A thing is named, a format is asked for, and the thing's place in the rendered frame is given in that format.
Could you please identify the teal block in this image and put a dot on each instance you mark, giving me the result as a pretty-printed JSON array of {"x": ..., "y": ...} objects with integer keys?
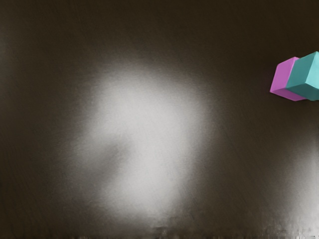
[{"x": 305, "y": 77}]

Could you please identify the pink block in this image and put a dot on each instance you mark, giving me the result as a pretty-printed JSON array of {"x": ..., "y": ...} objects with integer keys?
[{"x": 282, "y": 77}]

